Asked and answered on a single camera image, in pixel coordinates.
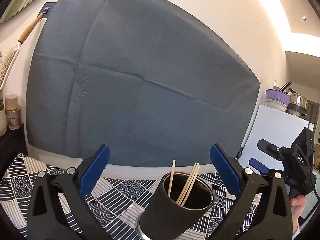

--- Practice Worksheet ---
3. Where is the wooden chopstick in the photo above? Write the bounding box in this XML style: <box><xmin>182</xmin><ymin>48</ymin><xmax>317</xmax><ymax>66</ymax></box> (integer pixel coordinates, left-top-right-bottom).
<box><xmin>168</xmin><ymin>159</ymin><xmax>176</xmax><ymax>198</ymax></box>
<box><xmin>180</xmin><ymin>165</ymin><xmax>200</xmax><ymax>206</ymax></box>
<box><xmin>176</xmin><ymin>163</ymin><xmax>199</xmax><ymax>205</ymax></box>

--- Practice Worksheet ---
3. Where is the purple bowl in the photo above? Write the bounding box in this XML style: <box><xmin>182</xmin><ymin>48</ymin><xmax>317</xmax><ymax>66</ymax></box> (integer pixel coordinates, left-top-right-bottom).
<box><xmin>266</xmin><ymin>89</ymin><xmax>291</xmax><ymax>106</ymax></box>

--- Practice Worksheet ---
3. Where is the wooden handled brush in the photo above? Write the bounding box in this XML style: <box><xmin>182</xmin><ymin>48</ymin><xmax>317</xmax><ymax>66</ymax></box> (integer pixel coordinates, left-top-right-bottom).
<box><xmin>1</xmin><ymin>12</ymin><xmax>46</xmax><ymax>90</ymax></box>

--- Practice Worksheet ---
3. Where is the grey fabric backdrop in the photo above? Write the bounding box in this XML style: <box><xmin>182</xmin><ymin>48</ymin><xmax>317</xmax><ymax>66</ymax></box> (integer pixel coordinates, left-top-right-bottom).
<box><xmin>26</xmin><ymin>0</ymin><xmax>260</xmax><ymax>167</ymax></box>

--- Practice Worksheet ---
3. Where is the blue patterned tablecloth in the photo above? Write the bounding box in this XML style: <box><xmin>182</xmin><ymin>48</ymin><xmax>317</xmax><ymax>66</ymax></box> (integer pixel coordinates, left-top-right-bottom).
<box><xmin>0</xmin><ymin>152</ymin><xmax>261</xmax><ymax>240</ymax></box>

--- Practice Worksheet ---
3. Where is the white refrigerator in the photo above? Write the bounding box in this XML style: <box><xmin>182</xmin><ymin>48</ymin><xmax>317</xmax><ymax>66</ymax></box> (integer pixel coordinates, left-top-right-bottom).
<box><xmin>239</xmin><ymin>105</ymin><xmax>308</xmax><ymax>170</ymax></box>

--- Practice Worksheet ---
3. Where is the steel pot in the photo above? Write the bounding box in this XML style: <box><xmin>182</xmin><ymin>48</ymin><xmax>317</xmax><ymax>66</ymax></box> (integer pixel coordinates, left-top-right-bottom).
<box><xmin>286</xmin><ymin>93</ymin><xmax>308</xmax><ymax>117</ymax></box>

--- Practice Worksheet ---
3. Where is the pink cosmetic jar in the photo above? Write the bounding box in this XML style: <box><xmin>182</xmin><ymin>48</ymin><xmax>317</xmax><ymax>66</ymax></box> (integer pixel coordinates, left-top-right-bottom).
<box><xmin>5</xmin><ymin>94</ymin><xmax>21</xmax><ymax>130</ymax></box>

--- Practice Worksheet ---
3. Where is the person's right hand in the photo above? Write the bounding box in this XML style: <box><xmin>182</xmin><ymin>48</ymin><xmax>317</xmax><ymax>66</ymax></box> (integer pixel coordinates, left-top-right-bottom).
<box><xmin>290</xmin><ymin>194</ymin><xmax>306</xmax><ymax>220</ymax></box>

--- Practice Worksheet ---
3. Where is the black cylindrical utensil holder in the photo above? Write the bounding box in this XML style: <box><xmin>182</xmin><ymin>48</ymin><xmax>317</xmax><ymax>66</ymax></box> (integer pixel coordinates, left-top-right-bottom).
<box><xmin>136</xmin><ymin>172</ymin><xmax>216</xmax><ymax>239</ymax></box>

